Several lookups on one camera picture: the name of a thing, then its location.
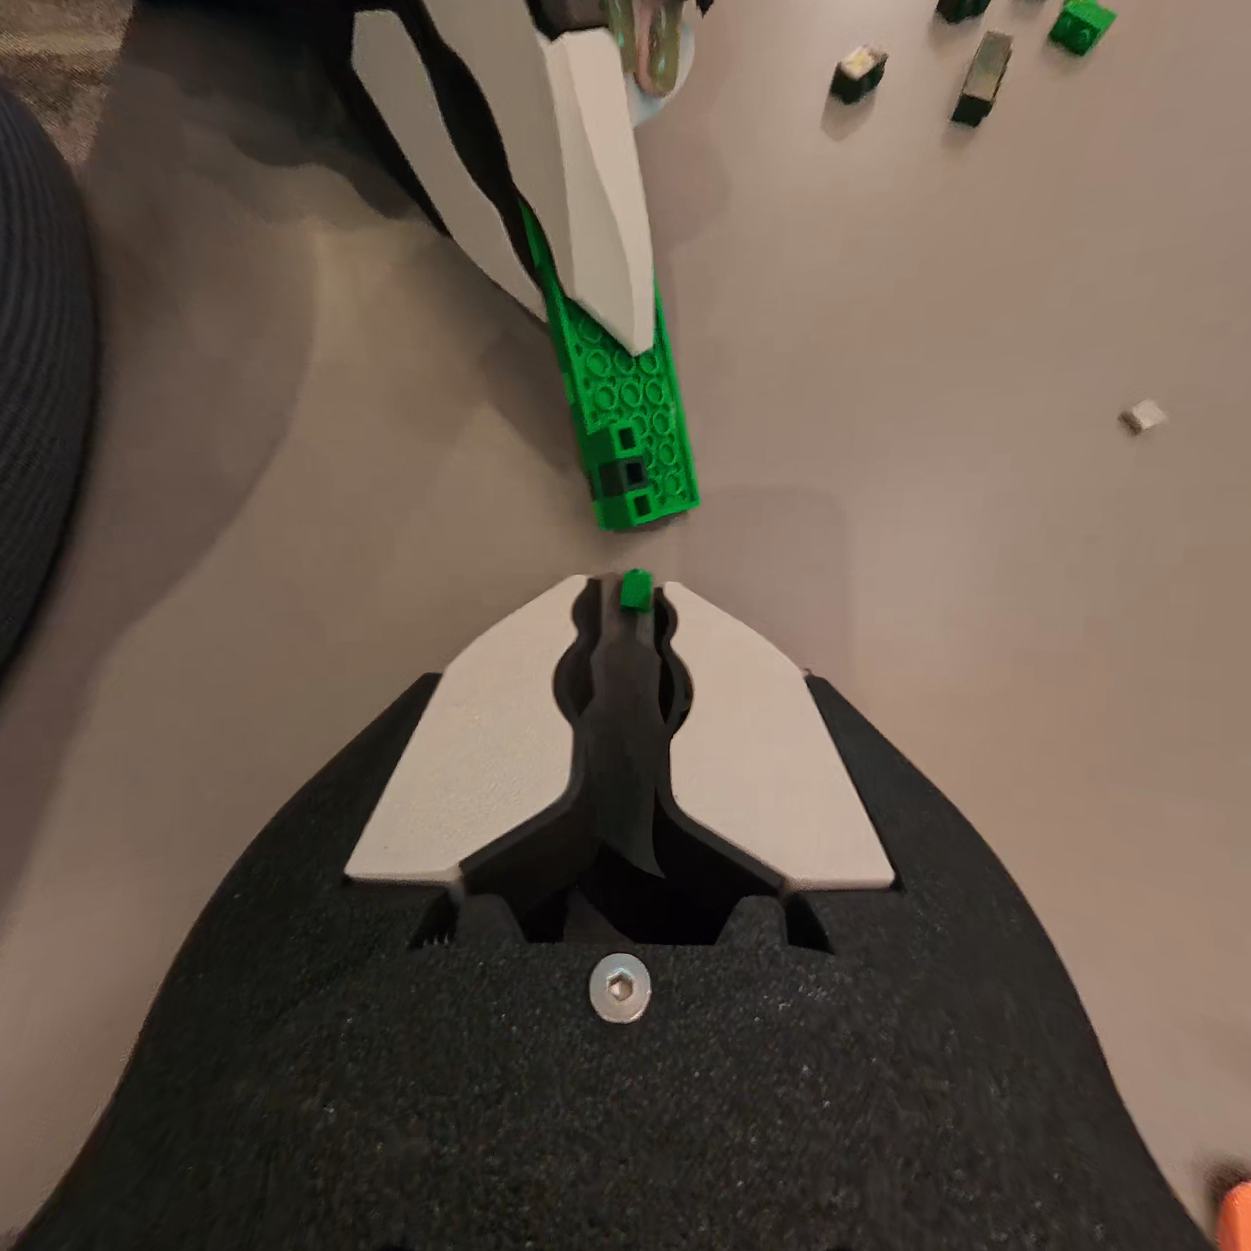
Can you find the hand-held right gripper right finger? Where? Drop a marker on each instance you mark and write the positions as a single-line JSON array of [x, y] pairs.
[[771, 771]]

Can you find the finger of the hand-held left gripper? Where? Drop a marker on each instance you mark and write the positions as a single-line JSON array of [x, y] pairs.
[[596, 175], [420, 136]]

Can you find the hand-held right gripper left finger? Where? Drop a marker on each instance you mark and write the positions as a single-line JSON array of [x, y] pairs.
[[459, 771]]

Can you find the long green building plate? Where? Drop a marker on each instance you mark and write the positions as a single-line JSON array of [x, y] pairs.
[[659, 420]]

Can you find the small dark green brick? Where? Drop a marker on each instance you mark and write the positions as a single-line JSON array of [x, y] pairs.
[[616, 476]]

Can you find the person's left hand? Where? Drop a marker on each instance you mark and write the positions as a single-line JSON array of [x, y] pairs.
[[644, 49]]

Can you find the dark green brick pale top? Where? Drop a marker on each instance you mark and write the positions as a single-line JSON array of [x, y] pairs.
[[859, 78]]

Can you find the dark green square brick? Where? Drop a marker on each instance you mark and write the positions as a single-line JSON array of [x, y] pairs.
[[960, 7]]

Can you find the long dark green brick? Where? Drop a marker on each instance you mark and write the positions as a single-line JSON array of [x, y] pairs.
[[980, 88]]

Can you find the bright green brick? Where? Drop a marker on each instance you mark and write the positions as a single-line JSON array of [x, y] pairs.
[[1079, 24]]

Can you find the person's dark ribbed clothing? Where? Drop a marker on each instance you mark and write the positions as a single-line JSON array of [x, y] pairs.
[[39, 342]]

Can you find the small grey brick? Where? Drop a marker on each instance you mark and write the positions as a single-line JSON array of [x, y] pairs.
[[1141, 416]]

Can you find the orange object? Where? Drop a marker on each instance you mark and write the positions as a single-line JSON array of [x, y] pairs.
[[1236, 1215]]

